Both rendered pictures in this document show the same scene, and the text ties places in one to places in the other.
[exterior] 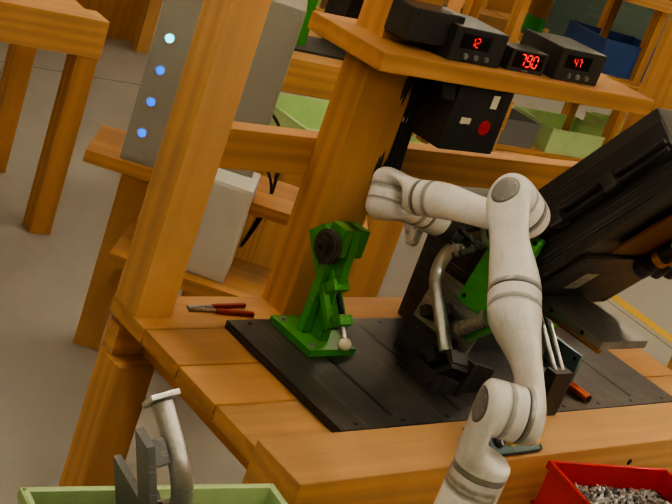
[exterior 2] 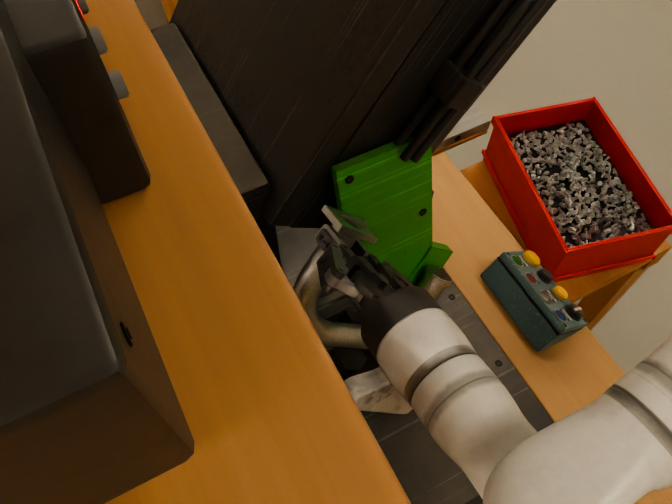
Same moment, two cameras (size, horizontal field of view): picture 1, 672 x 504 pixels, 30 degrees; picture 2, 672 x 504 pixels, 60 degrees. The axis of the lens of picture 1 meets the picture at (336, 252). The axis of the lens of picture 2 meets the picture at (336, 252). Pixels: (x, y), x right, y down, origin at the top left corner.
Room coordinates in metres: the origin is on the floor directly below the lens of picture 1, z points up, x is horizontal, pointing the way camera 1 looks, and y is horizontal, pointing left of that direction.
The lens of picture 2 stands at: (2.48, 0.04, 1.73)
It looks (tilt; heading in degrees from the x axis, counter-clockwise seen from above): 59 degrees down; 286
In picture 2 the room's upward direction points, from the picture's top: straight up
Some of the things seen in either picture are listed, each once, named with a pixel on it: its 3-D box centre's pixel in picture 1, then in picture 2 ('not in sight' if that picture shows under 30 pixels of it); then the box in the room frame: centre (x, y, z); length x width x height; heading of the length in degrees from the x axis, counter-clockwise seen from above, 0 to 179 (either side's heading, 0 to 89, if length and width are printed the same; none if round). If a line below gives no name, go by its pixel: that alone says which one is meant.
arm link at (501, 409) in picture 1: (495, 432); not in sight; (1.82, -0.34, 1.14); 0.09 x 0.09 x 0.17; 14
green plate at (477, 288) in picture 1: (510, 270); (374, 204); (2.55, -0.36, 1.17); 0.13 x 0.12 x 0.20; 134
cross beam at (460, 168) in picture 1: (419, 164); not in sight; (2.91, -0.12, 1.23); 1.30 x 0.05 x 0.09; 134
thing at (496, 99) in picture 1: (459, 110); not in sight; (2.72, -0.15, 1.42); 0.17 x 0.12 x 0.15; 134
